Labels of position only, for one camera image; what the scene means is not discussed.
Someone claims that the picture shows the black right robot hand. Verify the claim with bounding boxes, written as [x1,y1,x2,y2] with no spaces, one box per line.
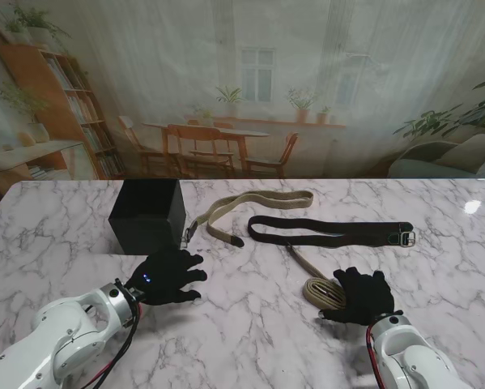
[318,267,396,327]

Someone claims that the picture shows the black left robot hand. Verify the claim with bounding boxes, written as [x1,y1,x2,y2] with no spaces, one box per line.
[127,249,209,307]

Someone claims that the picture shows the beige woven belt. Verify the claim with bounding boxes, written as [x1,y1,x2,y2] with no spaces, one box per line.
[180,189,315,249]
[286,242,348,311]

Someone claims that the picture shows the black belt storage box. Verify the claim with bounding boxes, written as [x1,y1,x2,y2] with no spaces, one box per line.
[107,179,187,256]

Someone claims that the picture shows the black belt with silver buckle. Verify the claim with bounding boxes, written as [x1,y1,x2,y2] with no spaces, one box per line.
[246,216,418,248]

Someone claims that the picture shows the printed room scene backdrop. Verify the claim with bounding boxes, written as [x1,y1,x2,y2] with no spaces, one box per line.
[0,0,485,182]

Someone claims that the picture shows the right arm red black cables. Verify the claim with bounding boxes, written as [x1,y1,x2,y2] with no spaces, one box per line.
[365,323,389,388]

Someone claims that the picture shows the arm red black cables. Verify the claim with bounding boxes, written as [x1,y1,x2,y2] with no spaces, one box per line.
[86,303,144,389]
[365,323,389,388]

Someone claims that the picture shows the left arm red black cables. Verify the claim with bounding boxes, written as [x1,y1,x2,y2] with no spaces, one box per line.
[86,303,144,389]

